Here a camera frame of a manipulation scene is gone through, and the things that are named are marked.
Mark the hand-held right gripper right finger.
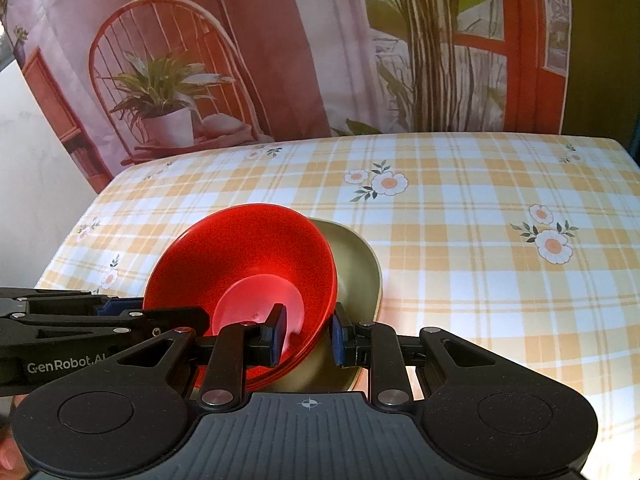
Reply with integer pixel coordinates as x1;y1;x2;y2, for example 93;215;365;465
331;303;506;409

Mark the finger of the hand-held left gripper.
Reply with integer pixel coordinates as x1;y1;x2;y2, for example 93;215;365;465
0;287;146;317
0;307;210;349

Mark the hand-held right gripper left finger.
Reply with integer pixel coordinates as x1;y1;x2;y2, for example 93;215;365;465
102;301;289;410

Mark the green plastic bowl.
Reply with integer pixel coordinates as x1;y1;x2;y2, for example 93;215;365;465
270;217;384;394

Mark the red bowl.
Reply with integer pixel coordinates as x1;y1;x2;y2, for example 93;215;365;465
142;203;339;390

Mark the person's left hand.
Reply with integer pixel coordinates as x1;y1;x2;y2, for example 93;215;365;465
0;396;29;480

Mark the plaid floral tablecloth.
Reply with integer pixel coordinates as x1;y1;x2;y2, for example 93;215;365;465
37;132;640;480

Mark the printed wall cloth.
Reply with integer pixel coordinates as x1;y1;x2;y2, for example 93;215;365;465
0;0;574;194

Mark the dark teal post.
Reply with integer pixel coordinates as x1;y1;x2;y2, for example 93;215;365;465
619;120;640;166

